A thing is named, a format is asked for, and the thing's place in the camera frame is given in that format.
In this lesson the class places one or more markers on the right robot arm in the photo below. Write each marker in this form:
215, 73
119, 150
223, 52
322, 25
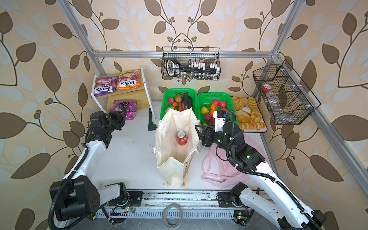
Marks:
285, 210

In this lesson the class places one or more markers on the orange Fox's candy bag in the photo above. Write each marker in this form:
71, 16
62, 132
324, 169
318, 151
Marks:
129, 80

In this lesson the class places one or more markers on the right green fruit basket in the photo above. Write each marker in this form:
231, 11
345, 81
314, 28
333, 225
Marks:
205, 100

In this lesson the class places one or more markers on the cream canvas tote bag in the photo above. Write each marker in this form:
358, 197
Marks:
173, 160

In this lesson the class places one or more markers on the purple Fox's candy bag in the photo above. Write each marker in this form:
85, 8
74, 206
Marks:
105, 85

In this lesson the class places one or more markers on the left green vegetable basket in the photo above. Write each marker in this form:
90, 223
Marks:
169, 100

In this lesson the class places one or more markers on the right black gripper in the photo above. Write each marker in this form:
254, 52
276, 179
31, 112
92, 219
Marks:
212, 129

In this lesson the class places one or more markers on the orange fruit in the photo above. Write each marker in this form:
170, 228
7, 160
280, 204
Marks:
213, 108

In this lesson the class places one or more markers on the bread tray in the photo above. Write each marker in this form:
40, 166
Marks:
248, 115

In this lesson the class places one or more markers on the purple eggplant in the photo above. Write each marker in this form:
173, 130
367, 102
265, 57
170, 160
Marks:
189, 102

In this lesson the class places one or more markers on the pink plastic grocery bag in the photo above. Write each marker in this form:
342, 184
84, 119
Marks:
217, 171

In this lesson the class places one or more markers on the black wire basket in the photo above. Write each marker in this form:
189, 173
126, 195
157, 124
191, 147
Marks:
288, 98
186, 64

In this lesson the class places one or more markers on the magenta snack bag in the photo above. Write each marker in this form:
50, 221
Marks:
126, 108

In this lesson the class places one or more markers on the yellow lemon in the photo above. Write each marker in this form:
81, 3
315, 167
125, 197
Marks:
204, 111

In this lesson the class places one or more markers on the brown potato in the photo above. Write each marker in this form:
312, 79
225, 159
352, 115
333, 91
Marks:
178, 98

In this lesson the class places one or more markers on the back black wire basket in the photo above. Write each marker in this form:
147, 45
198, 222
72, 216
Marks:
186, 64

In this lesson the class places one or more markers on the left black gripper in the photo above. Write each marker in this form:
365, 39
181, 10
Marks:
119, 117

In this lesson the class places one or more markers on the red soda can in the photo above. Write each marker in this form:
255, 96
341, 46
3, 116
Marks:
181, 138

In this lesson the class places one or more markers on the right black wire basket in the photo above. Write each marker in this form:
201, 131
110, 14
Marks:
288, 98

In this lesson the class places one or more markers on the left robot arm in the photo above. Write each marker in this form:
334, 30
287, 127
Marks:
76, 197

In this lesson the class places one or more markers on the dark green clamp stand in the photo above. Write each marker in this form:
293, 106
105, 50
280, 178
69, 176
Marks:
151, 125

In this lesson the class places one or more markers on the grey tape roll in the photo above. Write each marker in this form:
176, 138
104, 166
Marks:
172, 211

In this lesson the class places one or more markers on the white wooden shelf rack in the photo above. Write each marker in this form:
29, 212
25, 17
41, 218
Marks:
141, 94

